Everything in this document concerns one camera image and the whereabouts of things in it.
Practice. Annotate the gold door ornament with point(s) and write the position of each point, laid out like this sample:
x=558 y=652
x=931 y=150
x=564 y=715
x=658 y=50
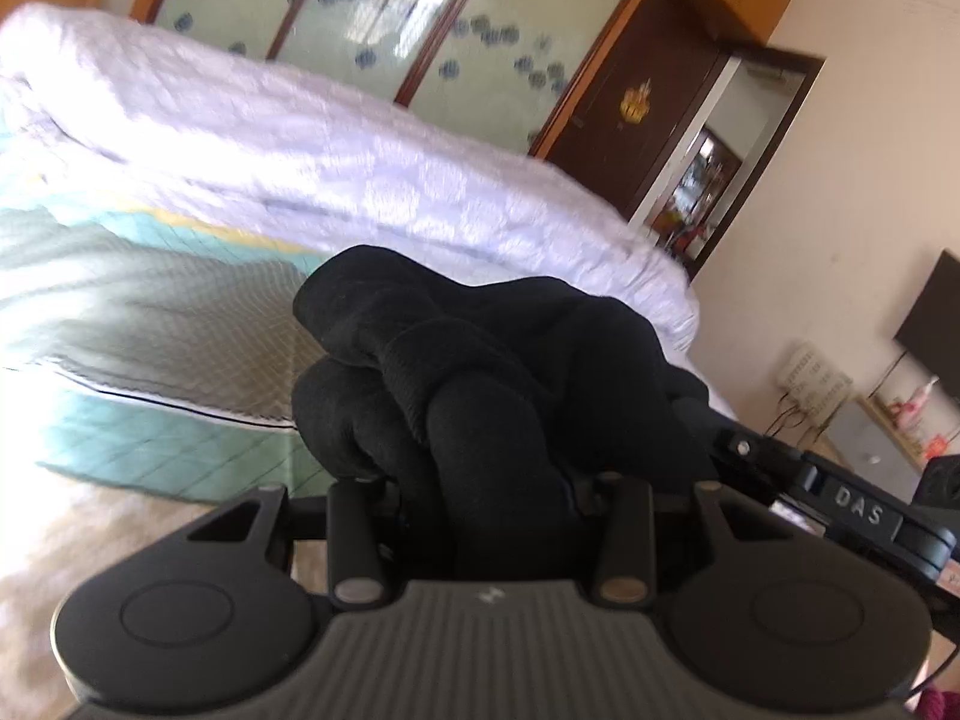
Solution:
x=636 y=103

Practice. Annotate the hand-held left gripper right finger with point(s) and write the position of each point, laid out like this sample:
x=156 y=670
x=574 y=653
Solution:
x=624 y=529

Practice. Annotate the wooden wardrobe with glass doors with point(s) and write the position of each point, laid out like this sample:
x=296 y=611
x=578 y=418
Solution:
x=420 y=7

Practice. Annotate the patterned teal and white bedspread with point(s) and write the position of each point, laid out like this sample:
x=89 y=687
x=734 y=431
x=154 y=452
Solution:
x=150 y=330

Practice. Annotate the grey low cabinet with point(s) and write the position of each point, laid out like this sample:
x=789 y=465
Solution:
x=874 y=442

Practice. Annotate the pink bottle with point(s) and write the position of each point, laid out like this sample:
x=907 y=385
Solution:
x=918 y=399

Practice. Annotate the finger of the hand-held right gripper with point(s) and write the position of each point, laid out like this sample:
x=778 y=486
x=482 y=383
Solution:
x=750 y=454

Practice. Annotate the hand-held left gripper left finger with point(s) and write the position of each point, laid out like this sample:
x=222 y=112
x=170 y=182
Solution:
x=358 y=532

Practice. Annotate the white perforated basket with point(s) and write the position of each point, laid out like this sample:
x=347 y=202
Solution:
x=814 y=382

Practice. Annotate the lilac quilted duvet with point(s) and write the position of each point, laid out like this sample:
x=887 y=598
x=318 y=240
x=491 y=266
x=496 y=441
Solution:
x=337 y=157

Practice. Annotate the dark wooden door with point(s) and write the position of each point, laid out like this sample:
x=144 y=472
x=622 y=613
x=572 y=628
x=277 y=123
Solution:
x=634 y=97

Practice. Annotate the black pants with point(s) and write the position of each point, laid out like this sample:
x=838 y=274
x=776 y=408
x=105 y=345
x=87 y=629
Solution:
x=480 y=405

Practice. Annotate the black flat television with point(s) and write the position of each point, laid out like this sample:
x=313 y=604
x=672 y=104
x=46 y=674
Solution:
x=934 y=334

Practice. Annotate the cluttered shelf beyond doorway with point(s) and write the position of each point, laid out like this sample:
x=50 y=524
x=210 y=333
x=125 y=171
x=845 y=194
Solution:
x=694 y=191

